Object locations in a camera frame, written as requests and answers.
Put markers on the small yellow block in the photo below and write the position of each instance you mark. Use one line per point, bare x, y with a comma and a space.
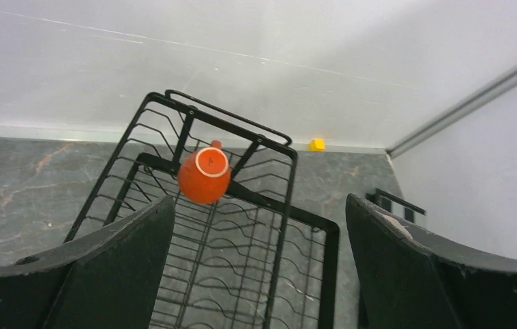
317, 145

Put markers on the black wire dish rack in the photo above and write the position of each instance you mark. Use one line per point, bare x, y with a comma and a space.
250, 259

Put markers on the checkerboard calibration board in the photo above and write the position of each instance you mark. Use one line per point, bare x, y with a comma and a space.
398, 207

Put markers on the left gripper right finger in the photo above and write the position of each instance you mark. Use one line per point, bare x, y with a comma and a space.
413, 278

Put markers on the orange cup top rack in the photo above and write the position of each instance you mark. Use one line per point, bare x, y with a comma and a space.
204, 176

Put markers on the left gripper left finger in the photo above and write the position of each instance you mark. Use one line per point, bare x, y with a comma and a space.
107, 279

